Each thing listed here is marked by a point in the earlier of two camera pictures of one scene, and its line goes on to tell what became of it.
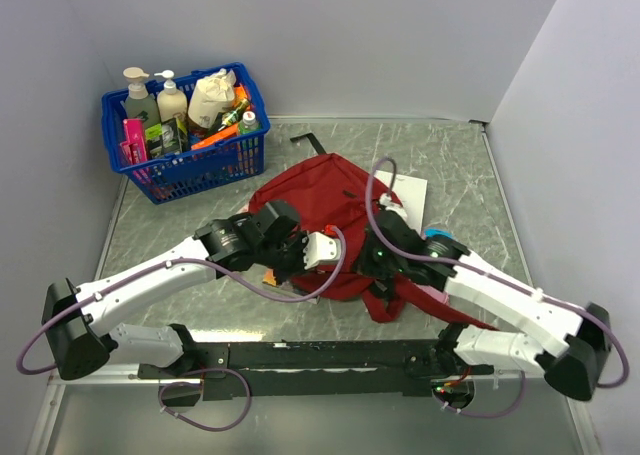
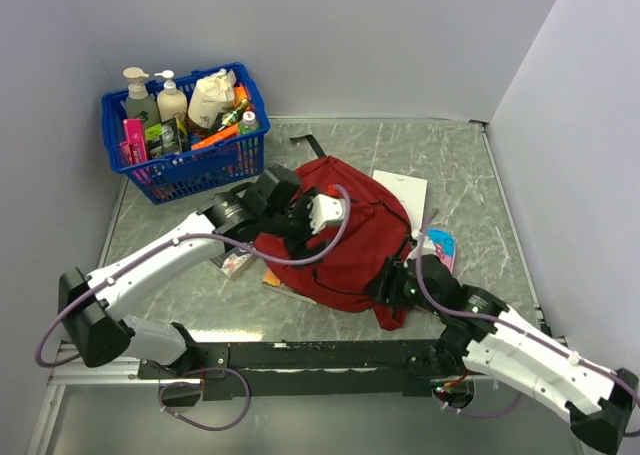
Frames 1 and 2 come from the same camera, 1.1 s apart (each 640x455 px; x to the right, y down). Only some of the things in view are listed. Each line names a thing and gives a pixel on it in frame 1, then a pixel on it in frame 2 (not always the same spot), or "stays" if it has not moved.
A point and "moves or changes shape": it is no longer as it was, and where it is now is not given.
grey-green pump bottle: x=139 y=105 stays
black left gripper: x=282 y=274 -> x=300 y=248
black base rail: x=276 y=369 stays
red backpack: x=331 y=193 moves or changes shape
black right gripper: x=365 y=266 -> x=391 y=269
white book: x=411 y=194 stays
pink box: x=133 y=149 stays
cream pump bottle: x=170 y=101 stays
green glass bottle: x=233 y=116 stays
